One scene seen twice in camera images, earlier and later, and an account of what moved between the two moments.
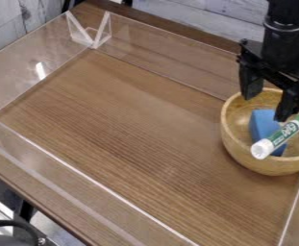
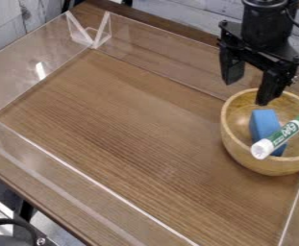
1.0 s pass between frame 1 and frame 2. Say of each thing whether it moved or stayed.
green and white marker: stayed
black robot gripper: moved
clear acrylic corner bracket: stayed
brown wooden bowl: stayed
